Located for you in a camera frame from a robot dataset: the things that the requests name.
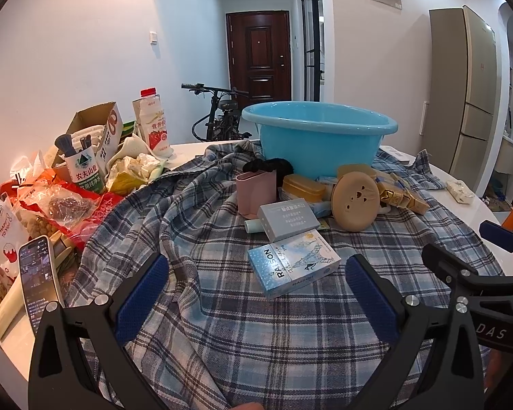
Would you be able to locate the cardboard pretzel box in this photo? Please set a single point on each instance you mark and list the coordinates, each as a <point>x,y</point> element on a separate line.
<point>104,124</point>

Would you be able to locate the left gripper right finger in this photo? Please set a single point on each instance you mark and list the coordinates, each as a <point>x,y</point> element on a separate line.
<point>452,377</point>

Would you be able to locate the black folding bicycle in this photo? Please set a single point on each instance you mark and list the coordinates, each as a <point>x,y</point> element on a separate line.
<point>223,120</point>

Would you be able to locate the white snack bag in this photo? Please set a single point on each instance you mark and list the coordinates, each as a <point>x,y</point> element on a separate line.
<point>12,236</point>

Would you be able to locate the red cap drink bottle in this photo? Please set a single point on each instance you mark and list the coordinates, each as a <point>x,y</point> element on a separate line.
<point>152,123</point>

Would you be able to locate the amber plastic soap box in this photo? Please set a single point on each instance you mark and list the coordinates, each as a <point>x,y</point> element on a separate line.
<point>302,187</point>

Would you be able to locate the white smartphone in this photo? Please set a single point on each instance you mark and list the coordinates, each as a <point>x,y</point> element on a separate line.
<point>39,281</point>

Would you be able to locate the white wall switch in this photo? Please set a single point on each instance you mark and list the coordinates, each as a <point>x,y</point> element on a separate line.
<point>153,37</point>

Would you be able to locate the blue plaid shirt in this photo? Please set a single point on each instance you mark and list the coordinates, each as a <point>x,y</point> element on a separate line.
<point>213,340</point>

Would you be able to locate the white mobile router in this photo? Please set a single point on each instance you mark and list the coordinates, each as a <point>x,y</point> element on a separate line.
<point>404,158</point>

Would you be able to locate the black framed glass door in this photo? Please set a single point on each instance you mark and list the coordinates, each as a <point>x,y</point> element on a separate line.
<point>313,48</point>

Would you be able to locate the grey small box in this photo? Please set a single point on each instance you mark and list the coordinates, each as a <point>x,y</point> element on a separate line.
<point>286,219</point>

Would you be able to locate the Raison cigarette carton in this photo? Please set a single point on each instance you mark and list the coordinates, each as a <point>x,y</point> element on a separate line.
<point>293,263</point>

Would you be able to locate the blue plastic basin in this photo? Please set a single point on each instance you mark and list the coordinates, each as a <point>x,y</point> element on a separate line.
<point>317,138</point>

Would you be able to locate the crumpled white paper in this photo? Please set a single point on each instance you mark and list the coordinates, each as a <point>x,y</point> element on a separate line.
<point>133,166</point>

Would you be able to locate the beige refrigerator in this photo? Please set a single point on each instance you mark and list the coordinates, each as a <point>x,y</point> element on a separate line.
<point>463,93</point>

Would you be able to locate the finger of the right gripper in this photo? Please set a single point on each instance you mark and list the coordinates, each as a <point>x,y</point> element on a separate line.
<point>496,234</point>
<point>489,299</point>

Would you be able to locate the light blue tube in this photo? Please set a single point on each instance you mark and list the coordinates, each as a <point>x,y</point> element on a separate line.
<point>253,226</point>

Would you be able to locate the white tissue packet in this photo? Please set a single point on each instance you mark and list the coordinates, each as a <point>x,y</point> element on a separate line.
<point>460,192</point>

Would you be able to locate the red snack bag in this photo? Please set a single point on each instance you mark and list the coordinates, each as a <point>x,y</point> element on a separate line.
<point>49,205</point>

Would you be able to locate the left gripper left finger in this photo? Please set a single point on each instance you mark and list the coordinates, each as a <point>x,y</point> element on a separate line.
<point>60,376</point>

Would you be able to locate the dark red entrance door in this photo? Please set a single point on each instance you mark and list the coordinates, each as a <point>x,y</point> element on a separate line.
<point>260,56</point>

